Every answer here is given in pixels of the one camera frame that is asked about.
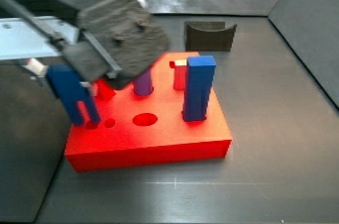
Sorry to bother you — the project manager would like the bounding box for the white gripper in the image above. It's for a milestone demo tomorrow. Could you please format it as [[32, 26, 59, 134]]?
[[0, 0, 146, 97]]

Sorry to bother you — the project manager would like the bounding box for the blue slotted square-circle block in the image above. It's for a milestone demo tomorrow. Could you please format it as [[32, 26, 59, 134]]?
[[47, 64, 101, 126]]

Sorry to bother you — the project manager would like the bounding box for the red peg board fixture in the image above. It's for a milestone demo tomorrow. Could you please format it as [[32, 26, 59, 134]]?
[[66, 53, 233, 171]]

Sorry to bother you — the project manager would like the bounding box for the red square peg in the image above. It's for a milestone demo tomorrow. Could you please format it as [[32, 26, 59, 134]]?
[[174, 59, 187, 90]]

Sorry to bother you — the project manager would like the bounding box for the tall blue square peg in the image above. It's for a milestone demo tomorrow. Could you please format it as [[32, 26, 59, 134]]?
[[183, 56, 217, 122]]

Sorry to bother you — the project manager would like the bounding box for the black curved regrasp stand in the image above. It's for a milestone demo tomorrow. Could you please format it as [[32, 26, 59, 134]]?
[[185, 21, 238, 52]]

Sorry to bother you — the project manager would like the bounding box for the red star peg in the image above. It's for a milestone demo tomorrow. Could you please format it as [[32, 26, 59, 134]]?
[[95, 79, 115, 101]]

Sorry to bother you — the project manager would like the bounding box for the purple cylinder peg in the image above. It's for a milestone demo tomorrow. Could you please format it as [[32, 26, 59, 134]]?
[[133, 69, 154, 96]]

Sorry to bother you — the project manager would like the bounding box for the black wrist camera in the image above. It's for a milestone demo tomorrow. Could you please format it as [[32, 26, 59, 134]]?
[[0, 0, 170, 89]]

